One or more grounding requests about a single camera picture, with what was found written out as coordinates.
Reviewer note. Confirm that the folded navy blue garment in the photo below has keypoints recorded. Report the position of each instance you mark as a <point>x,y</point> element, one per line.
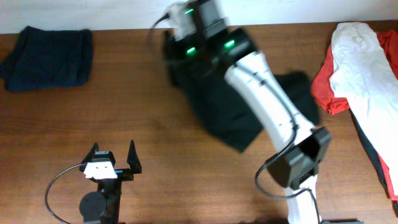
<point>47,59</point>

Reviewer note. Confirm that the black shorts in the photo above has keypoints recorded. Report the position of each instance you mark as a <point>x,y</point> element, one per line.
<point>216,104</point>

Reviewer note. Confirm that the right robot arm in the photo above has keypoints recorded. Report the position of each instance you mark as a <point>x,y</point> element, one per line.
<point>300,146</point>

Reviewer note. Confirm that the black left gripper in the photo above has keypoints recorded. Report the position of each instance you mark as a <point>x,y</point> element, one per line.
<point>123,173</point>

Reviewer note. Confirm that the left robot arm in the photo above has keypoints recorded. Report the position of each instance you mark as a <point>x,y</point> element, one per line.
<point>102,206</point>

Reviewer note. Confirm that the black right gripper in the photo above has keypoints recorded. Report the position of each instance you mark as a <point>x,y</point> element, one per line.
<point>170,44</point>

